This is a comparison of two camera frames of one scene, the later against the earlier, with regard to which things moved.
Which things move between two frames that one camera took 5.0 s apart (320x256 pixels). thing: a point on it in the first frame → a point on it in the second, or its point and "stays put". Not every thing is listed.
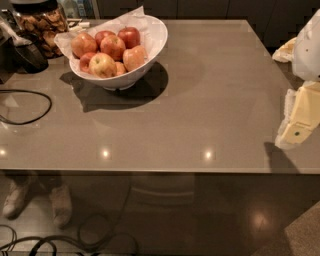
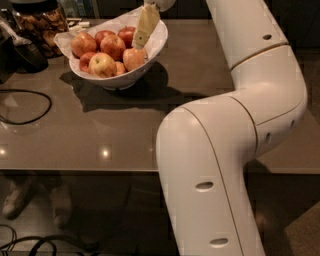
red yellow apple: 134,57 stays put
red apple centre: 113,46 stays put
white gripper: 308,50 → 162,4
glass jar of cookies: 43,20 stays put
